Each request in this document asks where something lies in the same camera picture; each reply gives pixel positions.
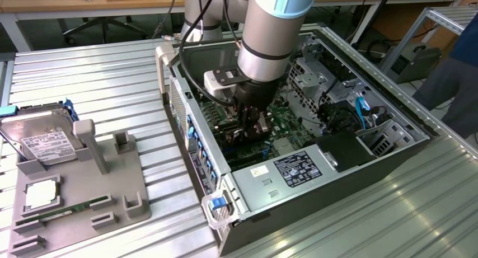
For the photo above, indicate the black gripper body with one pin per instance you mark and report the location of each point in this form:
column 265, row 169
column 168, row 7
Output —
column 255, row 94

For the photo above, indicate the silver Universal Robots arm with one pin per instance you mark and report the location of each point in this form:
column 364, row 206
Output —
column 260, row 31

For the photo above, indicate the black installed RAM stick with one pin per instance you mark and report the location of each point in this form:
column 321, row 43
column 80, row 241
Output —
column 225, row 127

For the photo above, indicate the green motherboard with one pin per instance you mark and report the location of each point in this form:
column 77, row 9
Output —
column 291, row 121

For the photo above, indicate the silver disk bay cage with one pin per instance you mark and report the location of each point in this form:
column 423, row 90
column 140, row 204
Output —
column 309, row 79

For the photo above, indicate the silver power supply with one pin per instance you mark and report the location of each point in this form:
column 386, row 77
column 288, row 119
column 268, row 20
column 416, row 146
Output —
column 268, row 182

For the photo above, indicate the black plastic shroud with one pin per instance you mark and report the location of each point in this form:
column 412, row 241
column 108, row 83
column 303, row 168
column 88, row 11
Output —
column 339, row 150

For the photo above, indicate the blue case latch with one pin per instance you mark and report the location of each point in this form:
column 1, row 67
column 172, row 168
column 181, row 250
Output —
column 216, row 203

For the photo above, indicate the open black PC case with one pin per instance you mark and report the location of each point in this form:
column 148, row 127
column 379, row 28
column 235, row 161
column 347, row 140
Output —
column 335, row 196

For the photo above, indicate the black chair base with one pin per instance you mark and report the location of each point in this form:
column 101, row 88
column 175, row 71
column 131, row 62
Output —
column 324, row 10

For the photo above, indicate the black office chair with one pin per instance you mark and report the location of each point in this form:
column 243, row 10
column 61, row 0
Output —
column 104, row 25

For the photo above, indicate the blue disk caddy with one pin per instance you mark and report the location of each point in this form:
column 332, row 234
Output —
column 70, row 109

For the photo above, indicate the grey parts rack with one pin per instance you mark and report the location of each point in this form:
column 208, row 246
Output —
column 77, row 185

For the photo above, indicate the person in dark clothes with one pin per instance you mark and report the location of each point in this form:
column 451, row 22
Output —
column 455, row 81

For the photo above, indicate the silver hard disk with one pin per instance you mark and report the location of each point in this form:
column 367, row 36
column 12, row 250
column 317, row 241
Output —
column 40, row 140

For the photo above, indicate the green RAM stick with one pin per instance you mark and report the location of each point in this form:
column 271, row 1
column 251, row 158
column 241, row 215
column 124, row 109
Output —
column 62, row 212

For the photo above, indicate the silver CPU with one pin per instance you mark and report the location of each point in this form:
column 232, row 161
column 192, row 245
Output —
column 41, row 193

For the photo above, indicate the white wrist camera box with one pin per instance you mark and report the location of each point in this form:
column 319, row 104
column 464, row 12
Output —
column 213, row 84

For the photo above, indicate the aluminium frame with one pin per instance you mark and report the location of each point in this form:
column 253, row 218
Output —
column 443, row 17

